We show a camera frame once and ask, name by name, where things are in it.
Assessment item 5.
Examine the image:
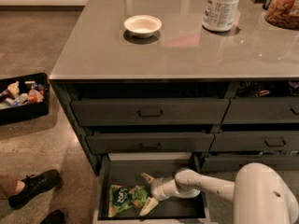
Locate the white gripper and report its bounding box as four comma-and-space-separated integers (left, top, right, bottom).
139, 173, 179, 216

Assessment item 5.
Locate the green rice chip bag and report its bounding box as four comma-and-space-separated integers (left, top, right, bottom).
108, 185, 149, 217

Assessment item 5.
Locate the open bottom left drawer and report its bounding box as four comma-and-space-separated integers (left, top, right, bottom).
93, 152, 211, 224

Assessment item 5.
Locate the middle left drawer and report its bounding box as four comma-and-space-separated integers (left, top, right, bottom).
86, 133, 214, 154

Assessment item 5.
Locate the middle right drawer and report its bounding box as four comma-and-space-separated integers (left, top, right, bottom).
210, 131, 299, 152

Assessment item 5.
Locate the top left drawer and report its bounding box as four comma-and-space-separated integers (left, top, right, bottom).
71, 98, 229, 126

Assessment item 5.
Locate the bottom right drawer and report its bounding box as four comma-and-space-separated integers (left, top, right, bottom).
201, 155, 299, 172

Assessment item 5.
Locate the top right drawer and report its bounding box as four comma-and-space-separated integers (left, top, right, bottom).
223, 97, 299, 124

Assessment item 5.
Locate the black shoe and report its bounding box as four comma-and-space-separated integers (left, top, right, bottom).
40, 210, 65, 224
8, 169, 62, 210

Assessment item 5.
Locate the dark kitchen island cabinet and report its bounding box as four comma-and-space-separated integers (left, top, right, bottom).
50, 0, 299, 171

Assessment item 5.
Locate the person's leg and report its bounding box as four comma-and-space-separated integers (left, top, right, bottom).
0, 172, 25, 199

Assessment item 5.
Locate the black bin of snacks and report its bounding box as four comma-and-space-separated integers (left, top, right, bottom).
0, 73, 50, 125

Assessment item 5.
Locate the white bowl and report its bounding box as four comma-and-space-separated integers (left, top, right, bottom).
124, 15, 162, 38

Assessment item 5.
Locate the white wipes canister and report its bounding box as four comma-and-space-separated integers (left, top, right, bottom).
202, 0, 239, 32

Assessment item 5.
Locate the clear jar of snacks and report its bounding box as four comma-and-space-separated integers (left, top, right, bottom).
265, 0, 299, 30

